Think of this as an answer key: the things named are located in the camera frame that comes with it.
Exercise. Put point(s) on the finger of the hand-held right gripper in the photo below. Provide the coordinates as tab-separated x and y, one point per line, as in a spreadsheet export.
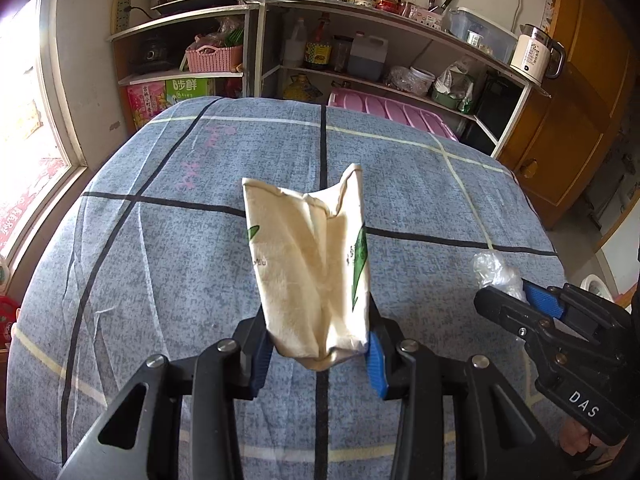
505	307
545	300

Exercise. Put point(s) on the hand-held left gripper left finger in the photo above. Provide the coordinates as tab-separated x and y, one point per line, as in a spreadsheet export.
260	360

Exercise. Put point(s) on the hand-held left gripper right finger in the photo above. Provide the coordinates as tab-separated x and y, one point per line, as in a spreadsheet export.
377	365

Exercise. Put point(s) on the clear plastic wrap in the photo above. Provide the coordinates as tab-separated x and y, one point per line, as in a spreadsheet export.
495	270

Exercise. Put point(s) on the white bin with plastic liner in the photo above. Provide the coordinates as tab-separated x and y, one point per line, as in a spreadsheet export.
597	282

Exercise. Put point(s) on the beige paper bag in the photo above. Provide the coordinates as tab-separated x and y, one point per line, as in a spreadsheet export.
310	260

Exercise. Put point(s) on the person's right hand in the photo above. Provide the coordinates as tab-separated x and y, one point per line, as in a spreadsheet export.
580	442

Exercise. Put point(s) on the blue checked blanket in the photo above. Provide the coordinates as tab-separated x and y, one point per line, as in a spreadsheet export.
175	260

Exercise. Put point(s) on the wooden cabinet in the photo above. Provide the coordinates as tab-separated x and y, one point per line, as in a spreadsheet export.
575	110

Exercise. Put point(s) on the green bowl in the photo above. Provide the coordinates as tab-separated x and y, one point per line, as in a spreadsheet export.
445	99

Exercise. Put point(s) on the pink storage box lid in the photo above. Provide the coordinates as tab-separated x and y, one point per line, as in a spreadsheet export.
390	110

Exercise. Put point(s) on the white printed food bag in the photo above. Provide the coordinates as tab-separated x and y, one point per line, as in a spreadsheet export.
457	82

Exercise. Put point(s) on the white plastic tub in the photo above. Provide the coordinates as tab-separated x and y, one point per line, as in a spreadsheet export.
423	80

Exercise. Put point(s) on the white electric kettle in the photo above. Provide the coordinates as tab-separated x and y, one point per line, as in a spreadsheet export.
532	55

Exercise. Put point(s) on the clear plastic bag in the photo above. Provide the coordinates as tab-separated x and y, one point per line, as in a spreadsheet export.
400	80

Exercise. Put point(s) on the clear storage box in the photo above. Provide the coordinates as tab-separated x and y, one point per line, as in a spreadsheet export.
482	35

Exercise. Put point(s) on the yellow oil bottle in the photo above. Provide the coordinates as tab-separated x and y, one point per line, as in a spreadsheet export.
300	87

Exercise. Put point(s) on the green carton box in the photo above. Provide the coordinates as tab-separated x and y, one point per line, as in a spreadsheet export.
190	91

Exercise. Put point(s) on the pink carton box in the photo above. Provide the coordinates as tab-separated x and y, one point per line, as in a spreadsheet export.
145	105

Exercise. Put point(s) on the plastic jug with dark liquid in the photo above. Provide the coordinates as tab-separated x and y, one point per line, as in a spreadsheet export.
367	57

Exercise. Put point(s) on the dark spice jar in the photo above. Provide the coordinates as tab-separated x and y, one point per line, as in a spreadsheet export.
342	55

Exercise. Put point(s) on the large white metal shelf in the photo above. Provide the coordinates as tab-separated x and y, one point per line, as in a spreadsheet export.
400	25

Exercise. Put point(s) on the pink utensil holder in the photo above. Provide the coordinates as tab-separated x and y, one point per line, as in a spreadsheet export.
425	16

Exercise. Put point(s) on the pink woven basket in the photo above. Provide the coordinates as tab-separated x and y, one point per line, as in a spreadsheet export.
215	57

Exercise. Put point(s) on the white plastic bottle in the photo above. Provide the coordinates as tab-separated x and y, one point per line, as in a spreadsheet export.
295	45

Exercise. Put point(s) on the yellow label soy bottle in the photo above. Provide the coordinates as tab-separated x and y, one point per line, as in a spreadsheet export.
318	45

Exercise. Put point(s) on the window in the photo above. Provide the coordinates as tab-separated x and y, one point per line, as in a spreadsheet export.
30	135

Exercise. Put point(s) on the black blender base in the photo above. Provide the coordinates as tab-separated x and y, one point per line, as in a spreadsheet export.
150	55

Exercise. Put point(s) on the red tin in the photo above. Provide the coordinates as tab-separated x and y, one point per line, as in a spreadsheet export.
386	1

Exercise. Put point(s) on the small white metal shelf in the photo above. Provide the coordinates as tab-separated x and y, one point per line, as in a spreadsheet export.
180	22

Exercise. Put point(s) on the black induction cooker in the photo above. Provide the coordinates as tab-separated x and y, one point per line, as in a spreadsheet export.
200	2

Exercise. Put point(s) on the beige power strip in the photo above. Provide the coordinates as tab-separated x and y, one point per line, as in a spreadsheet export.
122	10

